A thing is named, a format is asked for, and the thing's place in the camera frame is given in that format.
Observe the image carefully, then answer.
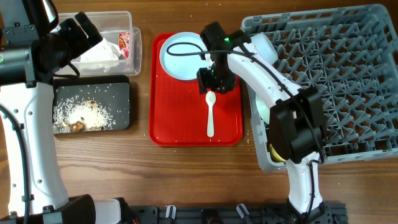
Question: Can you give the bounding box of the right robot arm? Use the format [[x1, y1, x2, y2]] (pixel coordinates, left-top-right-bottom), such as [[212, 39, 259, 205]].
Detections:
[[197, 22, 326, 223]]

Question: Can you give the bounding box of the yellow plastic cup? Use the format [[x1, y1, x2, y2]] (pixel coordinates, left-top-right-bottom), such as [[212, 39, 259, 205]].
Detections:
[[269, 144, 285, 163]]

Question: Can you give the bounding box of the clear plastic bin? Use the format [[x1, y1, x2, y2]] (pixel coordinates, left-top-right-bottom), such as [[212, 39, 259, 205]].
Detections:
[[72, 11, 142, 77]]

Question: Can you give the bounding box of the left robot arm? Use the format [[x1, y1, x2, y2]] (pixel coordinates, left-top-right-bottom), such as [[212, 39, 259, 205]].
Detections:
[[1, 1, 139, 223]]

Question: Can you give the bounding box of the white plastic spoon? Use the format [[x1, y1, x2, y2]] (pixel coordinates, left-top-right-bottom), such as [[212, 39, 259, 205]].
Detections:
[[205, 91, 216, 138]]

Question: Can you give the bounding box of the red serving tray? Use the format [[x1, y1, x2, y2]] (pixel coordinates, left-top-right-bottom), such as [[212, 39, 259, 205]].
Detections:
[[149, 33, 243, 147]]

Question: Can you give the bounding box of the black plastic tray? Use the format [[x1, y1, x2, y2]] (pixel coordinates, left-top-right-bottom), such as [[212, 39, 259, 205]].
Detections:
[[53, 75, 131, 134]]

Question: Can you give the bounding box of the mint green bowl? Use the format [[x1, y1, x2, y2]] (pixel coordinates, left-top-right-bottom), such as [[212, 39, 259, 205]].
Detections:
[[256, 95, 270, 124]]

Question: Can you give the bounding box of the light blue food bowl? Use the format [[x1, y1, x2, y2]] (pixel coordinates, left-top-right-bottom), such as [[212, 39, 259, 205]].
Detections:
[[251, 33, 278, 65]]

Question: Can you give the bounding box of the food scraps and rice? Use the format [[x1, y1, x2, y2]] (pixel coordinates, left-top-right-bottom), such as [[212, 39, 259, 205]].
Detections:
[[53, 96, 116, 134]]

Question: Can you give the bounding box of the grey dishwasher rack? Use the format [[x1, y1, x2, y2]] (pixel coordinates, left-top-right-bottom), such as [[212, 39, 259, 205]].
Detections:
[[241, 4, 397, 164]]

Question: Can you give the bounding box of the white napkin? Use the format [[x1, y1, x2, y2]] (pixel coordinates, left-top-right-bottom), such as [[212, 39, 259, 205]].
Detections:
[[80, 38, 121, 62]]

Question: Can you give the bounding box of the red sauce packet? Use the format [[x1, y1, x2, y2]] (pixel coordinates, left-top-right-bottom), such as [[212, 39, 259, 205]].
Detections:
[[118, 32, 130, 58]]

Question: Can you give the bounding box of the light blue plate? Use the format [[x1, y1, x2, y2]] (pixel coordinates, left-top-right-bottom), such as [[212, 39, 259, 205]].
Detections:
[[159, 32, 209, 81]]

